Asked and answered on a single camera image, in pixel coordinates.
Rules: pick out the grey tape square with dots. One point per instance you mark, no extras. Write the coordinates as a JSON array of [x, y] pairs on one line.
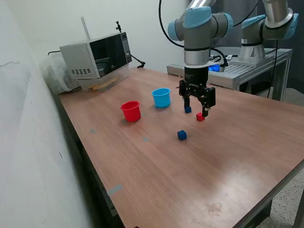
[[123, 121]]

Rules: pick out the grey metal robot base table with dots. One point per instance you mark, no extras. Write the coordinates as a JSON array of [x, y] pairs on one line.
[[249, 71]]

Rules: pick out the dark metal table frame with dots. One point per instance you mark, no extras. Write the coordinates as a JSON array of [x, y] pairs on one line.
[[263, 211]]

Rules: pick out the grey metal table bracket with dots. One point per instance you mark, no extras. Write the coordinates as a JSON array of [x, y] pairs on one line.
[[111, 204]]

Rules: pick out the thin white rod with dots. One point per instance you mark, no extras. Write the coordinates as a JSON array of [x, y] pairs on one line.
[[85, 27]]

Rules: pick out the small black camera mount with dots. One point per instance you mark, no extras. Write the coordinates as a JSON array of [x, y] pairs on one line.
[[118, 26]]

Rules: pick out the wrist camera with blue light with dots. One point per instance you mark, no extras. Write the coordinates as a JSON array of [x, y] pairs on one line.
[[215, 67]]

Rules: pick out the red cube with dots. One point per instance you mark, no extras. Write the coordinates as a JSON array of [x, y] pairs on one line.
[[199, 117]]

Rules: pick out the pale wooden stick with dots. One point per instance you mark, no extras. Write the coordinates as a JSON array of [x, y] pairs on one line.
[[104, 84]]

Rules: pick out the blue cube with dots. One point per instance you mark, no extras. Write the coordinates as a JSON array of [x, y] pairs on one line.
[[188, 110], [182, 135]]

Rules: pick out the blue plastic cup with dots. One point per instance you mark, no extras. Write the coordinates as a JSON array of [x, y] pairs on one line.
[[162, 101]]

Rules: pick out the silver microwave oven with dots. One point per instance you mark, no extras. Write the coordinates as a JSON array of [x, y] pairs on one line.
[[76, 57]]

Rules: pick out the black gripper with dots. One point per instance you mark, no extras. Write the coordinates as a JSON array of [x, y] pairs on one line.
[[196, 78]]

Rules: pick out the grey translucent plastic bag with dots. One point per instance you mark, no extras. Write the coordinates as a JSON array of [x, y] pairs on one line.
[[53, 76]]

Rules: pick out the red plastic cup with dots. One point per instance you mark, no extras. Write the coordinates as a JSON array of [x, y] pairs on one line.
[[131, 114]]

